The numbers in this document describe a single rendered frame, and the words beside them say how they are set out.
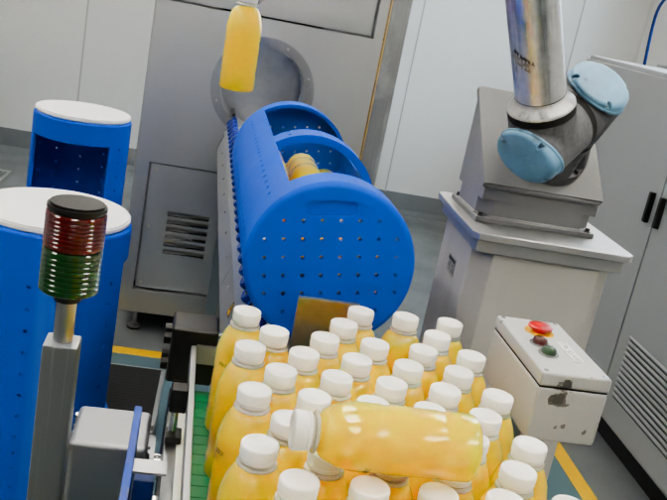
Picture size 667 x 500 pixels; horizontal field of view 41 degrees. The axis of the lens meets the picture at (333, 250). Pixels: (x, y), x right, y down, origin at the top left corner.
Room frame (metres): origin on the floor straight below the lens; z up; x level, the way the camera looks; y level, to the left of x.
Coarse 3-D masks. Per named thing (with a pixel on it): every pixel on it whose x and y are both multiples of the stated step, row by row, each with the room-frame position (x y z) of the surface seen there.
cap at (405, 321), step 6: (396, 312) 1.25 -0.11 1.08; (402, 312) 1.25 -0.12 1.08; (408, 312) 1.26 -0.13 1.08; (396, 318) 1.23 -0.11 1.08; (402, 318) 1.23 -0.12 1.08; (408, 318) 1.23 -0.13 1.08; (414, 318) 1.24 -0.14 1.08; (396, 324) 1.23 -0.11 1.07; (402, 324) 1.22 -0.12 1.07; (408, 324) 1.22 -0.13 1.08; (414, 324) 1.23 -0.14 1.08; (402, 330) 1.22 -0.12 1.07; (408, 330) 1.23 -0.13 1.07; (414, 330) 1.23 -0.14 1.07
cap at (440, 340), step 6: (426, 330) 1.20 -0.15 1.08; (432, 330) 1.20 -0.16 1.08; (438, 330) 1.21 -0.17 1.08; (426, 336) 1.18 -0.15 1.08; (432, 336) 1.18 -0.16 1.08; (438, 336) 1.18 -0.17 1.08; (444, 336) 1.19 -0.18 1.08; (450, 336) 1.19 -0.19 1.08; (426, 342) 1.18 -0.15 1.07; (432, 342) 1.17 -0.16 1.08; (438, 342) 1.17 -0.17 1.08; (444, 342) 1.17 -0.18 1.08; (450, 342) 1.19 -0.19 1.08; (438, 348) 1.17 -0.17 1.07; (444, 348) 1.18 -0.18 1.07
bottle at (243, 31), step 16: (240, 16) 1.70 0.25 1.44; (256, 16) 1.71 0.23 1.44; (240, 32) 1.69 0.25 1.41; (256, 32) 1.71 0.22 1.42; (224, 48) 1.71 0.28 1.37; (240, 48) 1.69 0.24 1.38; (256, 48) 1.71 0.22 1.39; (224, 64) 1.71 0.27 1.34; (240, 64) 1.70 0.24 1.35; (256, 64) 1.73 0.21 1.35; (224, 80) 1.70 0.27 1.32; (240, 80) 1.70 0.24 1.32
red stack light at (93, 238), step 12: (48, 216) 0.88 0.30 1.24; (60, 216) 0.87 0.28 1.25; (48, 228) 0.87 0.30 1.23; (60, 228) 0.87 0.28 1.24; (72, 228) 0.87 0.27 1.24; (84, 228) 0.87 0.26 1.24; (96, 228) 0.88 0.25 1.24; (48, 240) 0.87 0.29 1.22; (60, 240) 0.87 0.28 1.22; (72, 240) 0.87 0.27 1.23; (84, 240) 0.87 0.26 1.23; (96, 240) 0.89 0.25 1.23; (60, 252) 0.87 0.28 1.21; (72, 252) 0.87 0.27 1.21; (84, 252) 0.87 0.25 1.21; (96, 252) 0.89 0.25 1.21
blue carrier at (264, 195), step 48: (240, 144) 2.04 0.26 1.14; (288, 144) 1.77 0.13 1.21; (336, 144) 1.79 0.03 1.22; (240, 192) 1.68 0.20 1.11; (288, 192) 1.37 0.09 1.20; (336, 192) 1.38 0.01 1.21; (240, 240) 1.48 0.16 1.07; (288, 240) 1.37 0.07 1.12; (336, 240) 1.38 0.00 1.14; (384, 240) 1.40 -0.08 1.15; (288, 288) 1.37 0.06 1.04; (336, 288) 1.39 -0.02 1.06; (384, 288) 1.40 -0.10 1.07
